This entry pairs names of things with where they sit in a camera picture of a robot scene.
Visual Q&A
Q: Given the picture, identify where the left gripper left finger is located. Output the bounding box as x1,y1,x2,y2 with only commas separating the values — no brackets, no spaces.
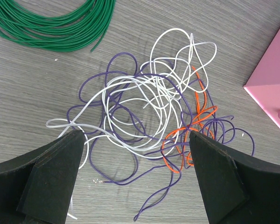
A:
0,130,84,224

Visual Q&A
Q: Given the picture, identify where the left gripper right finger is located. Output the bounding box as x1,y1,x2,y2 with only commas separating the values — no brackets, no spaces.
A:
189,131,280,224

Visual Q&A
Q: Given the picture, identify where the orange cable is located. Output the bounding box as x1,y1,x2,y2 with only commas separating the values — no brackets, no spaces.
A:
161,66,218,174

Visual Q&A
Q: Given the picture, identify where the purple cable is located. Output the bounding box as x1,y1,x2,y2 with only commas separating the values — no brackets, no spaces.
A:
66,52,255,222

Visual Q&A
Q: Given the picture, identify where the pink drawer box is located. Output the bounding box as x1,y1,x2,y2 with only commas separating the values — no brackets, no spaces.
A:
243,29,280,129

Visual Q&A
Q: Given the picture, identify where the green wire coil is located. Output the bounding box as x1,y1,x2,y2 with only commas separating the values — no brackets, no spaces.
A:
0,0,117,53

